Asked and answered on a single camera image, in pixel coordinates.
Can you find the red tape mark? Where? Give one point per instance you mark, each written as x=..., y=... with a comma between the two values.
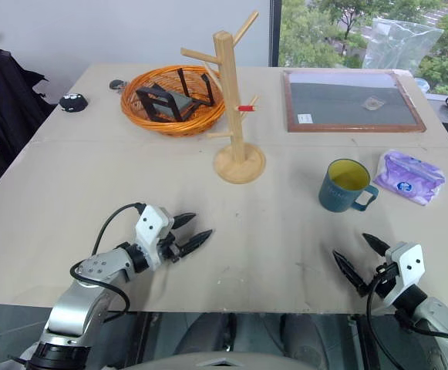
x=243, y=108

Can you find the purple tissue pack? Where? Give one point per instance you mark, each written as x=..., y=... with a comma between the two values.
x=408, y=177

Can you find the wooden framed grey board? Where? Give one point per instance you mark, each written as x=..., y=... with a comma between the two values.
x=343, y=100

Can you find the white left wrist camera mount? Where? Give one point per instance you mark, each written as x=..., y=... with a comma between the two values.
x=152, y=227

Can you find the teal mug yellow inside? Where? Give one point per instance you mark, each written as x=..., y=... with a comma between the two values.
x=337, y=194

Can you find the clear plastic bag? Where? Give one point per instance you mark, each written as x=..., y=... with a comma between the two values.
x=397, y=42

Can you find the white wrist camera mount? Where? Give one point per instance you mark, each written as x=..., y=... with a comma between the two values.
x=408, y=266
x=152, y=227

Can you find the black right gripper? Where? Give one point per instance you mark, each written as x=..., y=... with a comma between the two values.
x=385, y=277

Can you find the grey rounded robot torso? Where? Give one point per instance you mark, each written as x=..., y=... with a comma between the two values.
x=223, y=362

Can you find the black table frame bar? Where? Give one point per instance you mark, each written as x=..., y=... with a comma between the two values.
x=356, y=343
x=142, y=339

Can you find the dark window frame post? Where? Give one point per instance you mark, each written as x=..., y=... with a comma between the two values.
x=274, y=32

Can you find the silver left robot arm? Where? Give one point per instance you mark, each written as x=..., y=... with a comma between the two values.
x=73, y=304

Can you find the black round pouch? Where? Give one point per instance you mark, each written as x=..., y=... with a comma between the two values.
x=73, y=103

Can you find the small dark metal object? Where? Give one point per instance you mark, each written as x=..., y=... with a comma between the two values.
x=116, y=85

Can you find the black frame with grey panel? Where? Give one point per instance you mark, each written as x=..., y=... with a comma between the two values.
x=169, y=104

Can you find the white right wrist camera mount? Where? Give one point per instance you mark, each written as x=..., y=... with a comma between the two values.
x=408, y=266

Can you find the small clear packet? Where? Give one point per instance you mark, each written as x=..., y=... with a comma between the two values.
x=374, y=103

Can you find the black jacket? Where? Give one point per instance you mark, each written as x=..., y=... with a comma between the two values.
x=0, y=112

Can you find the white paper label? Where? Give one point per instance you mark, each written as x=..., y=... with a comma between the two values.
x=304, y=118

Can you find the wooden mug tree stand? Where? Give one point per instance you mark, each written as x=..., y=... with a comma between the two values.
x=233, y=135

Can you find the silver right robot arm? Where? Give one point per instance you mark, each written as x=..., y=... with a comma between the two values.
x=439, y=323

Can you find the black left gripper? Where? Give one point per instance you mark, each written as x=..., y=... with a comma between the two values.
x=168, y=248

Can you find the orange woven basket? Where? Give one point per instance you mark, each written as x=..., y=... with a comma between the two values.
x=146, y=119

